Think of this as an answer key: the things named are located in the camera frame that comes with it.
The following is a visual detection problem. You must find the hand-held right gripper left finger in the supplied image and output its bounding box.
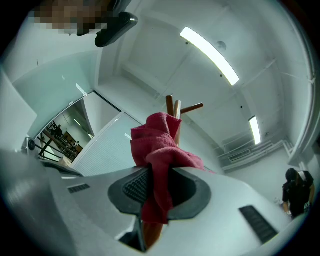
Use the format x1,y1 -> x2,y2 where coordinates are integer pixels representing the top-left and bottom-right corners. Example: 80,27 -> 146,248
46,164 -> 153,256

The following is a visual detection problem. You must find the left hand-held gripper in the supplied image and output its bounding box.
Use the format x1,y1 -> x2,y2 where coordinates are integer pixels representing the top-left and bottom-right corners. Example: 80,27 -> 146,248
24,136 -> 39,157

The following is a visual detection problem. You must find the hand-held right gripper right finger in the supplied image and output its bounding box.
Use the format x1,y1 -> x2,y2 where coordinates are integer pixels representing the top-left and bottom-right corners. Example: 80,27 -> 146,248
147,166 -> 310,256

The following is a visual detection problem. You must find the red cloth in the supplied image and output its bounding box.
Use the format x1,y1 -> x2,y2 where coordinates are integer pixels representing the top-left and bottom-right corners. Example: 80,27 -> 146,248
130,111 -> 216,225

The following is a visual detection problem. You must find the wooden coat stand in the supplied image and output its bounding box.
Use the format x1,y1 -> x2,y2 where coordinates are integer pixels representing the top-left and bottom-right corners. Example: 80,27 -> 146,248
142,94 -> 205,250

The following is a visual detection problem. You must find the black metal railing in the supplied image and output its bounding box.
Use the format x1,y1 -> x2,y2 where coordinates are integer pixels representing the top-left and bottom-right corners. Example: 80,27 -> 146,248
37,121 -> 85,163

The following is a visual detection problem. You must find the white air vent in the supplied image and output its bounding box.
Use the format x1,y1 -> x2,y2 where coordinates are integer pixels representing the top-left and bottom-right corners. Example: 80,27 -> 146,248
228,148 -> 252,162

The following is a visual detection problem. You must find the short ceiling light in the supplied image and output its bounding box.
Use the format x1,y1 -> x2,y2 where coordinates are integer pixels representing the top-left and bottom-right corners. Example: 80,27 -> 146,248
248,115 -> 262,146

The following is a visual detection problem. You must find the person's head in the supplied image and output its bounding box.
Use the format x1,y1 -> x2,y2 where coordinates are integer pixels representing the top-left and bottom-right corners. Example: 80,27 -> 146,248
32,0 -> 118,37

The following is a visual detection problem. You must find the long ceiling light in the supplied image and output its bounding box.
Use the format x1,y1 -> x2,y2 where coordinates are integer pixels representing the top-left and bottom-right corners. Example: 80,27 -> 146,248
179,26 -> 240,87

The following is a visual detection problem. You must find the black head-worn camera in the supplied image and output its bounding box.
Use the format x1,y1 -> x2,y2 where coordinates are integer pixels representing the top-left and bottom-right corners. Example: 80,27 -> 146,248
94,11 -> 139,48

